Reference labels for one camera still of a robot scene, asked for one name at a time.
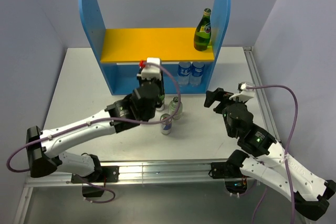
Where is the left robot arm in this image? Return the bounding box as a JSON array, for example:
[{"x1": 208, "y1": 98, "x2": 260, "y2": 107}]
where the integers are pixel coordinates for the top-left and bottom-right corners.
[{"x1": 26, "y1": 69, "x2": 164, "y2": 182}]

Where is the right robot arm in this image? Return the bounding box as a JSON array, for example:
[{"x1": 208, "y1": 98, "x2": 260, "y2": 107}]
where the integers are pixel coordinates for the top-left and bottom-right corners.
[{"x1": 204, "y1": 84, "x2": 335, "y2": 221}]

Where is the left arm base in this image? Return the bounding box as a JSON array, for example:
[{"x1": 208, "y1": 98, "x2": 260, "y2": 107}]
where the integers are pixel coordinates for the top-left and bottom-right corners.
[{"x1": 70, "y1": 166, "x2": 119, "y2": 204}]

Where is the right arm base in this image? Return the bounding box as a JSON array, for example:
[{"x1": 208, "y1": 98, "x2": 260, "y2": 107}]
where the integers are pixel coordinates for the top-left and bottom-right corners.
[{"x1": 208, "y1": 162, "x2": 257, "y2": 197}]

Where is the blue and yellow shelf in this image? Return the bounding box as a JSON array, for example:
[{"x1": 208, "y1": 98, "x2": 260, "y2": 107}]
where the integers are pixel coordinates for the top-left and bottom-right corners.
[{"x1": 78, "y1": 0, "x2": 231, "y2": 95}]

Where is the left Pocari Sweat bottle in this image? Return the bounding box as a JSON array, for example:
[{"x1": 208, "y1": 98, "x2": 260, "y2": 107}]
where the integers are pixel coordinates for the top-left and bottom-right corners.
[{"x1": 177, "y1": 62, "x2": 191, "y2": 86}]

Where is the pocari sweat bottle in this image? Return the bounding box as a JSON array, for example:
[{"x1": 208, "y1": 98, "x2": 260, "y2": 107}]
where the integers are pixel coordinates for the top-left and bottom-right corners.
[
  {"x1": 177, "y1": 62, "x2": 191, "y2": 86},
  {"x1": 189, "y1": 61, "x2": 205, "y2": 86}
]

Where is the right clear Chang bottle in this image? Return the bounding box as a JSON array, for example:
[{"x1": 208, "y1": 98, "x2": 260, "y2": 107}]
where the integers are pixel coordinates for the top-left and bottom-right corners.
[{"x1": 169, "y1": 96, "x2": 183, "y2": 120}]

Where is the right Pocari Sweat bottle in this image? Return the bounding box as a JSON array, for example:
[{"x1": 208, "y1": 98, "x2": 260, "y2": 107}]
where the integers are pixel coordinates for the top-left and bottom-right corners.
[{"x1": 189, "y1": 61, "x2": 205, "y2": 86}]

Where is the front Red Bull can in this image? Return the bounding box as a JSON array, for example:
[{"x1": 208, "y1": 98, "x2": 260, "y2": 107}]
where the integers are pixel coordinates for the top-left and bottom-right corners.
[{"x1": 160, "y1": 113, "x2": 172, "y2": 135}]

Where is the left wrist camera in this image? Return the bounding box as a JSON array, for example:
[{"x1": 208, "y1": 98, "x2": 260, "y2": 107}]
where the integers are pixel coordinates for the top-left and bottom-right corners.
[{"x1": 137, "y1": 57, "x2": 161, "y2": 80}]

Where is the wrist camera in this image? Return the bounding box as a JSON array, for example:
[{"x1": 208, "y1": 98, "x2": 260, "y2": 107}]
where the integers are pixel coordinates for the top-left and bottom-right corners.
[
  {"x1": 137, "y1": 57, "x2": 161, "y2": 80},
  {"x1": 229, "y1": 82, "x2": 255, "y2": 103}
]

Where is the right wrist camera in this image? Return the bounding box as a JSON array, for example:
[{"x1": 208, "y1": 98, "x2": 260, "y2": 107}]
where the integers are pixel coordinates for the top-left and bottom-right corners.
[{"x1": 229, "y1": 82, "x2": 255, "y2": 103}]

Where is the right aluminium rail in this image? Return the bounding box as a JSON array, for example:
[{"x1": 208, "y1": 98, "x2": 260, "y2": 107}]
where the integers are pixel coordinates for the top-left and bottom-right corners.
[{"x1": 242, "y1": 46, "x2": 308, "y2": 224}]

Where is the aluminium rail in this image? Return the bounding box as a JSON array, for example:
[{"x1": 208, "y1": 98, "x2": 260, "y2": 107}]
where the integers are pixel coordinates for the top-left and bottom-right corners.
[
  {"x1": 23, "y1": 158, "x2": 300, "y2": 188},
  {"x1": 242, "y1": 46, "x2": 308, "y2": 224}
]

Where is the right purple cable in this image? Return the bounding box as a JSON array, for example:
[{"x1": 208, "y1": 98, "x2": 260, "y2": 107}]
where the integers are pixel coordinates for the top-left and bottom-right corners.
[{"x1": 246, "y1": 84, "x2": 299, "y2": 224}]

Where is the front aluminium rail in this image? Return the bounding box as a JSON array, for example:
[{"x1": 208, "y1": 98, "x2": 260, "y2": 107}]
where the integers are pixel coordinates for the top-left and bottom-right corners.
[{"x1": 23, "y1": 158, "x2": 300, "y2": 188}]

